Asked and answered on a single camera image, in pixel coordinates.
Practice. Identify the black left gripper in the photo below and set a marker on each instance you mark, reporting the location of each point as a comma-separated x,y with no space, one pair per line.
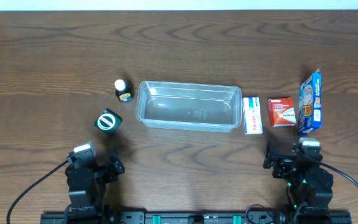
113,168

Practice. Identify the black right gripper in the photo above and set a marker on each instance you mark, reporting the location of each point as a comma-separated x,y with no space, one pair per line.
275,162

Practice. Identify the red medicine box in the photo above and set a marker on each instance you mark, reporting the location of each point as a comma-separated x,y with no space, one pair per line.
281,112

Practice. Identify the green Zam-Buk box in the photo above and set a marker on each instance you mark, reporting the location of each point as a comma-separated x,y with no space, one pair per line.
108,121

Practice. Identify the white Panadol box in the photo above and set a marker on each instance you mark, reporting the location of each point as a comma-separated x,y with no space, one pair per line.
252,115

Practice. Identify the dark syrup bottle white cap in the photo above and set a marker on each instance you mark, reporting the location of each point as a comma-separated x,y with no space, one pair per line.
123,91

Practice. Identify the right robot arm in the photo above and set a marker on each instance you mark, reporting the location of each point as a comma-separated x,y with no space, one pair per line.
309,187

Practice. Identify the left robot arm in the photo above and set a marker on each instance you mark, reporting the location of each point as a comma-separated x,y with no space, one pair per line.
87,181

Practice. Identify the clear plastic container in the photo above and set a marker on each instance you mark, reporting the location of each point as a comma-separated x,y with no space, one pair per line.
189,106

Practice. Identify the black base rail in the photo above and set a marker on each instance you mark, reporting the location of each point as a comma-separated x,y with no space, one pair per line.
253,216

